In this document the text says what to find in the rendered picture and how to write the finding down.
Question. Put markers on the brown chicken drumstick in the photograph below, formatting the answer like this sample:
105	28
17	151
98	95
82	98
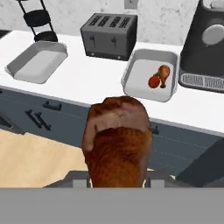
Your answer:
164	74
118	143

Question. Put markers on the dark grey four-slot toaster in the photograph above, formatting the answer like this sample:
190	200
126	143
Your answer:
109	35

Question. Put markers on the grey tupperware container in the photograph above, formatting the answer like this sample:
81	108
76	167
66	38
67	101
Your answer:
150	75
37	61

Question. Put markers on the dark grey coffee machine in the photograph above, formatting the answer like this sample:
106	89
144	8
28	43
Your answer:
203	46

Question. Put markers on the red tomato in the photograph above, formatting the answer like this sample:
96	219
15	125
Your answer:
154	81

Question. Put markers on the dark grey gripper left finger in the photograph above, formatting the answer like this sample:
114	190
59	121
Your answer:
77	178

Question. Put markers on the grey cupboard door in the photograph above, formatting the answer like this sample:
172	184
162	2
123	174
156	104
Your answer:
55	128

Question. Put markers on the white wall outlet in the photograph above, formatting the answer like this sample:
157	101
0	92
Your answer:
131	3

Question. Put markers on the grey drawer front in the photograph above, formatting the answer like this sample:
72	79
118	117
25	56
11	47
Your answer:
43	105
182	151

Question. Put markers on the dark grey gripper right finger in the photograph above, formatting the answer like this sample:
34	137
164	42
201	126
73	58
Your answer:
159	178

